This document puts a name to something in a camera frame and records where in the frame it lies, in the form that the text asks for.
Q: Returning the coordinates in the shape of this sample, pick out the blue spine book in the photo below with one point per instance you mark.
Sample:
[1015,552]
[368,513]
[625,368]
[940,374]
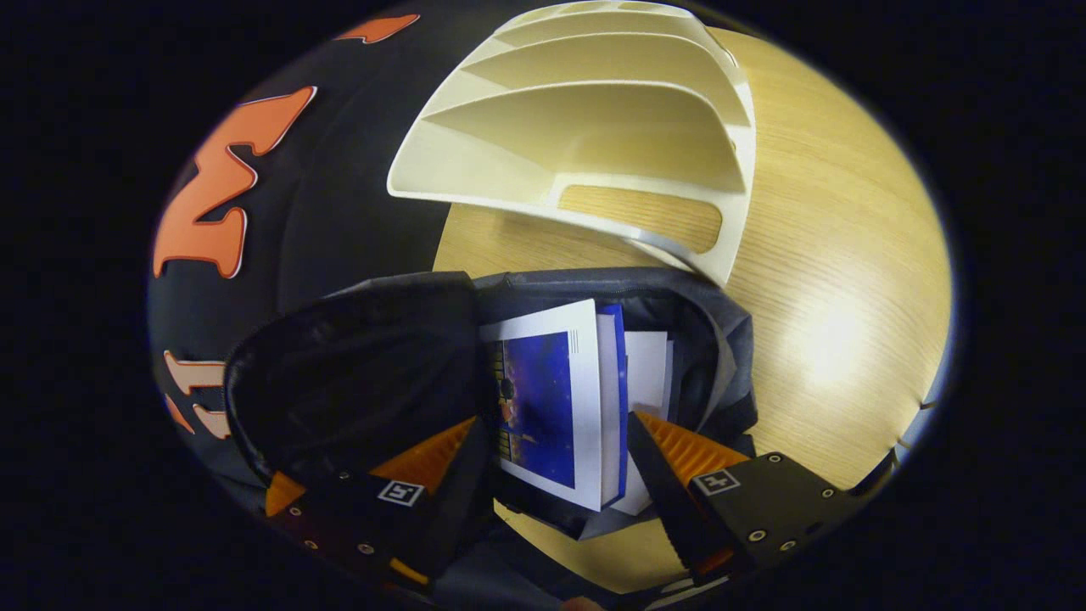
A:
[543,399]

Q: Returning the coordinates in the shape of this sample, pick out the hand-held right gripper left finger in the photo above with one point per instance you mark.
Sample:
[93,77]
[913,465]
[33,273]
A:
[462,501]

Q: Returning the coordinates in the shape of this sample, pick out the white bookshelf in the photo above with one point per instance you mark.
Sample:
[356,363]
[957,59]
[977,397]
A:
[594,127]

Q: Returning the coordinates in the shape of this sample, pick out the white spine book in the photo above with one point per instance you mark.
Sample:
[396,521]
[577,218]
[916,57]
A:
[649,373]

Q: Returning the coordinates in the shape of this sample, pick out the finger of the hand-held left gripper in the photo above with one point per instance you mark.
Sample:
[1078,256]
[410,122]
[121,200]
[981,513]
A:
[282,494]

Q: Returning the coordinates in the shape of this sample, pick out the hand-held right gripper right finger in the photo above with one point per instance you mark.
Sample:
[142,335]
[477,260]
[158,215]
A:
[662,501]

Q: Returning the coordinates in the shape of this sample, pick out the gray schoolbag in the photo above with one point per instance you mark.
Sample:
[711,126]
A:
[365,373]

